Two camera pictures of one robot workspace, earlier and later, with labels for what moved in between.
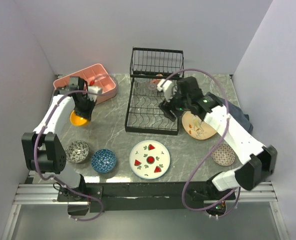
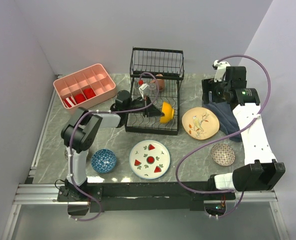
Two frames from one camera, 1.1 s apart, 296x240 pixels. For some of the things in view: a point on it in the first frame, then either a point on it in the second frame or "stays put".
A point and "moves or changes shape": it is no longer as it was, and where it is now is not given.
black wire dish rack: (148, 67) stays put
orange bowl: (76, 120) moves or changes shape
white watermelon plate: (149, 159) stays put
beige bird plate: (195, 127) stays put
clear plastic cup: (143, 84) moves or changes shape
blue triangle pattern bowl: (103, 161) stays put
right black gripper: (166, 107) -> (209, 85)
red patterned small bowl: (223, 154) stays put
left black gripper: (87, 114) -> (152, 111)
